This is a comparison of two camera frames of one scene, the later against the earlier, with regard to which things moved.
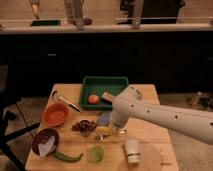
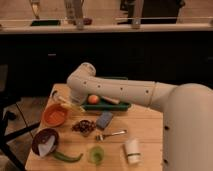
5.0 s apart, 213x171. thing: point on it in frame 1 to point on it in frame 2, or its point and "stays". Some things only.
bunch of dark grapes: x=83 y=126 stays
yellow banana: x=103 y=130 to x=70 y=105
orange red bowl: x=55 y=113 stays
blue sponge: x=104 y=118 stays
